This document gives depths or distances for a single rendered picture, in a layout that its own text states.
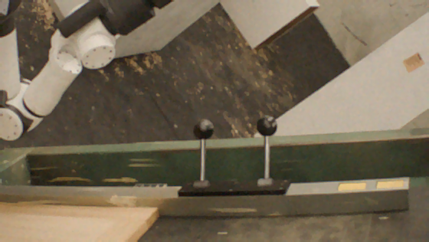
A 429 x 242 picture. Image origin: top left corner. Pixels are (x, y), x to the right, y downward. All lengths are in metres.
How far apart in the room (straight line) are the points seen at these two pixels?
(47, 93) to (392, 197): 0.68
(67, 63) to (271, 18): 4.85
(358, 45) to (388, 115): 4.53
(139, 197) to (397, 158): 0.52
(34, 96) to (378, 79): 3.57
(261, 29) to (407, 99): 2.00
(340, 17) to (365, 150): 7.84
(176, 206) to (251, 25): 4.96
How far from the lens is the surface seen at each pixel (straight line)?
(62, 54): 1.21
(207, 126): 1.14
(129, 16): 1.11
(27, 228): 1.21
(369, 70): 4.57
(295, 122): 4.76
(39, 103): 1.24
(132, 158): 1.44
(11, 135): 1.27
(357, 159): 1.29
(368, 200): 1.06
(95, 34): 1.12
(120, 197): 1.20
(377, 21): 8.98
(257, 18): 6.02
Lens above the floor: 1.97
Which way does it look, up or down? 26 degrees down
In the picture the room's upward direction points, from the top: 54 degrees clockwise
